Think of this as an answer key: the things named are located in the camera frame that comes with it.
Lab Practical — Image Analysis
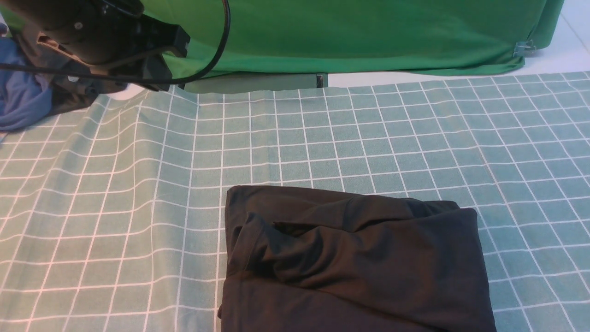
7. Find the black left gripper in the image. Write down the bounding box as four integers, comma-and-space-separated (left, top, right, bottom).
36, 0, 190, 91

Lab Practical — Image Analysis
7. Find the gray long-sleeve shirt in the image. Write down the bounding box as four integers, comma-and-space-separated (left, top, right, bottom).
218, 185, 496, 332

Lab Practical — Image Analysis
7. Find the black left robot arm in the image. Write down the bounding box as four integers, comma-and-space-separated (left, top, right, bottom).
1, 0, 190, 91

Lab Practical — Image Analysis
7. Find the dark gray crumpled shirt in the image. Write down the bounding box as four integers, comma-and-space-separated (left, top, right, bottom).
14, 23, 127, 116

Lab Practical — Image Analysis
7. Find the blue crumpled shirt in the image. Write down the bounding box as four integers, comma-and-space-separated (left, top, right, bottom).
0, 37, 53, 132

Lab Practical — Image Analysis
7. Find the green backdrop cloth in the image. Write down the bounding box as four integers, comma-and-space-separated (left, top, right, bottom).
142, 0, 563, 83

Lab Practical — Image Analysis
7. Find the green checkered tablecloth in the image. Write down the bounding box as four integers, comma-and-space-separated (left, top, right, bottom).
0, 71, 590, 332

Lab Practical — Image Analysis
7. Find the metal binder clip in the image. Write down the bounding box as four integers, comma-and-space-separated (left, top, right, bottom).
512, 40, 537, 58

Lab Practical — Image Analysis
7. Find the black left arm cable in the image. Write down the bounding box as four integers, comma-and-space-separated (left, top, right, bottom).
0, 0, 231, 86

